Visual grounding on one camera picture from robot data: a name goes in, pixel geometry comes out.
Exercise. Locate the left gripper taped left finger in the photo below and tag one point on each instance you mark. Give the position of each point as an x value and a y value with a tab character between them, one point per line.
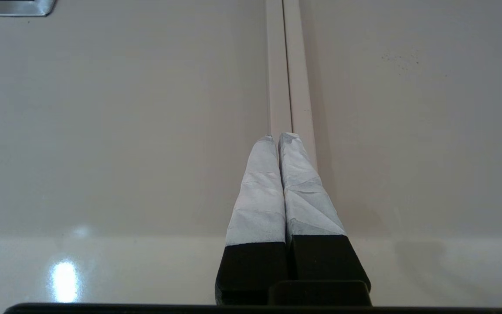
257	205

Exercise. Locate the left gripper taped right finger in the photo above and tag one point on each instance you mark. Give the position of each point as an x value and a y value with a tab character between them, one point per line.
310	209

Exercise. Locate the flat steel tray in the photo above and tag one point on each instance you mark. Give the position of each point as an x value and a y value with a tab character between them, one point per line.
11	8

